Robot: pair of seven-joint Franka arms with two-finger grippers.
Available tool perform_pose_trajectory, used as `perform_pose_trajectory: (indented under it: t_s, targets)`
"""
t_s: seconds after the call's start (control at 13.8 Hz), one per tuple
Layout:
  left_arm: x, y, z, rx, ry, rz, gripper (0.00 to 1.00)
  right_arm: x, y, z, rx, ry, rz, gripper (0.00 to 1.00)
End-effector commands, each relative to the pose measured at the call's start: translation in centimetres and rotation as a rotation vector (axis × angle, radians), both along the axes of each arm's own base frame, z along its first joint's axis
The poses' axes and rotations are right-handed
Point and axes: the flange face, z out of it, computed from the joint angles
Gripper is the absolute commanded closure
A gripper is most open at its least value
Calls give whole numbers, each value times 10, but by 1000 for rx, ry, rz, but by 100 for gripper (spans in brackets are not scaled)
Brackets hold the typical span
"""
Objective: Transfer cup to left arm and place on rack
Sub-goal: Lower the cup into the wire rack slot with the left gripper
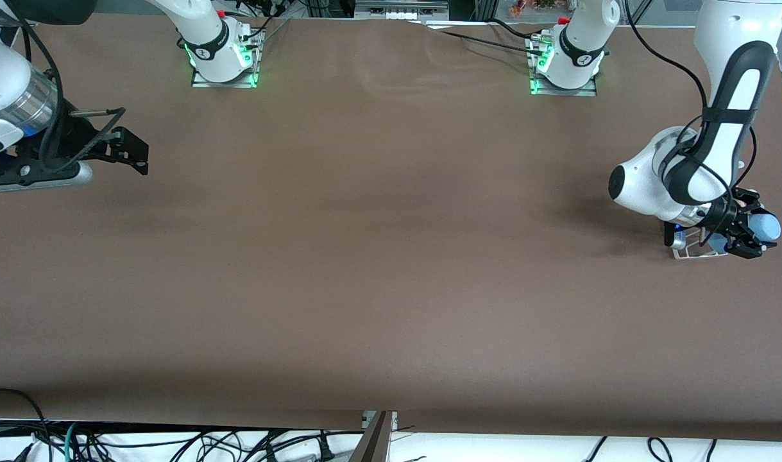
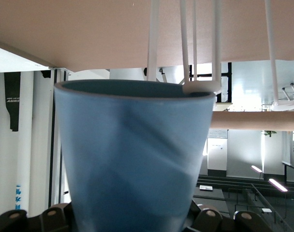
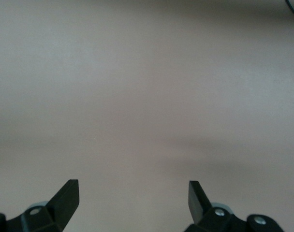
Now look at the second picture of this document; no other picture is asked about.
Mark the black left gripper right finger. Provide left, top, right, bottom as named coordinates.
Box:
left=183, top=200, right=275, bottom=232

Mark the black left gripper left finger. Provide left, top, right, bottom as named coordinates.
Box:
left=0, top=202, right=74, bottom=232

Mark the blue cup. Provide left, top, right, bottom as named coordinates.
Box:
left=53, top=79, right=217, bottom=232

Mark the black banner white text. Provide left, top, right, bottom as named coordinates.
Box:
left=3, top=72, right=22, bottom=132

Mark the brown table cover mat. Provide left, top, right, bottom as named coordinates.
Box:
left=0, top=0, right=294, bottom=73

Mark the white wire dish rack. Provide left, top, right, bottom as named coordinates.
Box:
left=145, top=0, right=294, bottom=131

